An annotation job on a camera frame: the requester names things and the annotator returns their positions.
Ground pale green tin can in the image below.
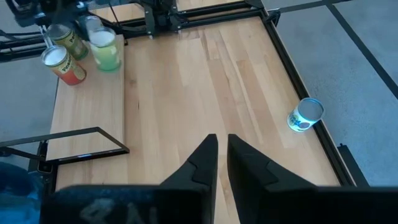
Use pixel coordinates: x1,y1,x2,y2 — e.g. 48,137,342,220
84,15,104,32

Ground red pineapple tin can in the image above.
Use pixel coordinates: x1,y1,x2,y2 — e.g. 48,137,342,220
40,45,87,86

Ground white can blue print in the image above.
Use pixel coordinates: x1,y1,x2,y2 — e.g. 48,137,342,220
286,97,326,133

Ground light green tin can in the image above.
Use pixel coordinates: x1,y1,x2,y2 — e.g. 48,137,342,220
88,27,122,72

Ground black aluminium table frame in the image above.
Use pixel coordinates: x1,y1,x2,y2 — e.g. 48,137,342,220
0,0,371,200

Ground small black camera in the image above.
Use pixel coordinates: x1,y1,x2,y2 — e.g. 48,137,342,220
37,161,54,174

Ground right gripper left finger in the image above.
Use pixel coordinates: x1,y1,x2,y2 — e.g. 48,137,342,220
40,133,218,224

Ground olive green pea can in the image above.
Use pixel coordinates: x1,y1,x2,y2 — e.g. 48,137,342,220
46,24,90,61

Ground black shelf frame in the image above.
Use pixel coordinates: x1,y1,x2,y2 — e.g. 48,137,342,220
0,126,131,166

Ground blue bulky object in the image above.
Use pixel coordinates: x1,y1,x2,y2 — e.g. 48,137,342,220
0,161,44,224

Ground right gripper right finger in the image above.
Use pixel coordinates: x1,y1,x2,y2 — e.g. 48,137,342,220
226,133,398,224

